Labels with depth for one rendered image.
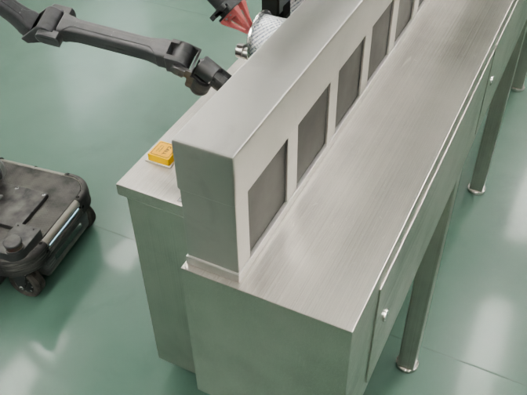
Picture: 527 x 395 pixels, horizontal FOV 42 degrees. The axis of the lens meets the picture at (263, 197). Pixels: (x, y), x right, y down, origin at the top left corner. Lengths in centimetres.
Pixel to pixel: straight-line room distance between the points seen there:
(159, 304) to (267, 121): 146
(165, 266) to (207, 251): 116
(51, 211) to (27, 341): 52
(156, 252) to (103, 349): 75
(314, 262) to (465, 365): 177
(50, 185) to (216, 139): 226
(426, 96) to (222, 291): 56
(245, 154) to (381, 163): 36
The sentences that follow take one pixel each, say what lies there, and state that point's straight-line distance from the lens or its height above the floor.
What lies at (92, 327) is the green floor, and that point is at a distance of 277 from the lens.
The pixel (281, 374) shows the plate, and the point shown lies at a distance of 103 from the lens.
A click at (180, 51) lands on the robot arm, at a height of 122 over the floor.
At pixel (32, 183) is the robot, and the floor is 24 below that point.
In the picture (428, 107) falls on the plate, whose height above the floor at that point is 144.
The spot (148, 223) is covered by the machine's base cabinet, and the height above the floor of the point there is 79.
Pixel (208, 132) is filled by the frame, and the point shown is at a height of 165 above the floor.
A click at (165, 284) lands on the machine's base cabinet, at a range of 214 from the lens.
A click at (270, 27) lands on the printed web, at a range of 175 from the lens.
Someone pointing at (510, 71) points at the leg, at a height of 66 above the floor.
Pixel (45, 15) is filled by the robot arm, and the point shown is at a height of 126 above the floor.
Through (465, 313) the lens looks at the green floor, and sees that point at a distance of 282.
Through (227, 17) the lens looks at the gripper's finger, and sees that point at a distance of 183.
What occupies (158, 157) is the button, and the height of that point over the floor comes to 92.
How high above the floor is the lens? 214
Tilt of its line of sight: 42 degrees down
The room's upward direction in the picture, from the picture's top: 1 degrees counter-clockwise
